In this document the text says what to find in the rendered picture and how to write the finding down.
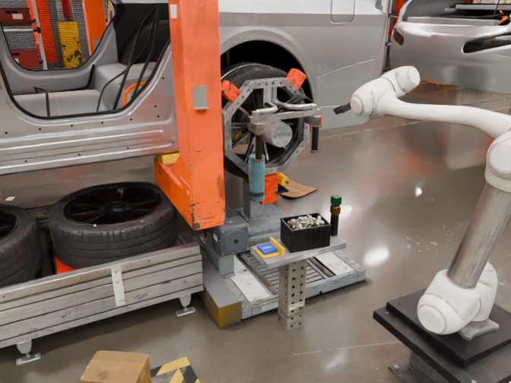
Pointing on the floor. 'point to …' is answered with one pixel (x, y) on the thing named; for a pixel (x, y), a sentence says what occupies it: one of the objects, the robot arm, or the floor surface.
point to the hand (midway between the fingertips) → (346, 103)
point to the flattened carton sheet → (296, 190)
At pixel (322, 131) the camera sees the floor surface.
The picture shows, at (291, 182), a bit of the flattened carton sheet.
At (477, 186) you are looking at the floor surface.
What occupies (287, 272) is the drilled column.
